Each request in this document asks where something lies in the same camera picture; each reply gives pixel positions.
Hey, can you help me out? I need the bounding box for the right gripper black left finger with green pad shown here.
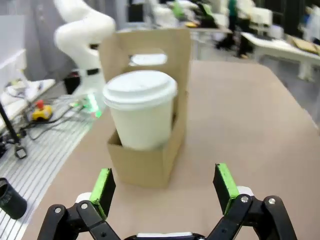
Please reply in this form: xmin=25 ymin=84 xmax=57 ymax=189
xmin=38 ymin=167 xmax=128 ymax=240

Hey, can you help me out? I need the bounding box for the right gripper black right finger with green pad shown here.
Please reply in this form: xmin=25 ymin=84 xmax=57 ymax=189
xmin=204 ymin=163 xmax=298 ymax=240

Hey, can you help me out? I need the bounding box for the white paper cup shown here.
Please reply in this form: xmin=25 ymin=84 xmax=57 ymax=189
xmin=109 ymin=96 xmax=176 ymax=151

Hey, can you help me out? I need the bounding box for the white plastic cup lid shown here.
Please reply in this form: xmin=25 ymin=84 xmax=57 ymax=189
xmin=102 ymin=70 xmax=179 ymax=110

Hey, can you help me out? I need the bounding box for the brown cardboard cup carrier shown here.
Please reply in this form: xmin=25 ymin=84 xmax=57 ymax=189
xmin=99 ymin=28 xmax=192 ymax=189

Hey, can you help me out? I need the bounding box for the black cylindrical container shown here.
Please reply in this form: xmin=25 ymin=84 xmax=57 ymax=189
xmin=0 ymin=177 xmax=28 ymax=220

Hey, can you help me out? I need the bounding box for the yellow emergency stop button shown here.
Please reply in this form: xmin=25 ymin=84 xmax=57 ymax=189
xmin=31 ymin=99 xmax=53 ymax=123

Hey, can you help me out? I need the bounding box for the black tripod pole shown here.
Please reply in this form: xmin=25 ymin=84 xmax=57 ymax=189
xmin=0 ymin=101 xmax=27 ymax=159

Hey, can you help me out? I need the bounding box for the white background table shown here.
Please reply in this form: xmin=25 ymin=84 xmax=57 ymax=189
xmin=241 ymin=31 xmax=320 ymax=81

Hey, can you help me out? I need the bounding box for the background person green top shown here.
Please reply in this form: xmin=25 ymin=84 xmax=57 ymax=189
xmin=225 ymin=0 xmax=239 ymax=38

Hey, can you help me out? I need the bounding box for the background person white top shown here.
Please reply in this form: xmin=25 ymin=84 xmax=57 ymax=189
xmin=303 ymin=4 xmax=320 ymax=44

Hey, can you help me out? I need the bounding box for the tangle of black cables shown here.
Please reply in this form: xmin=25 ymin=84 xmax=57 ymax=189
xmin=19 ymin=98 xmax=97 ymax=141

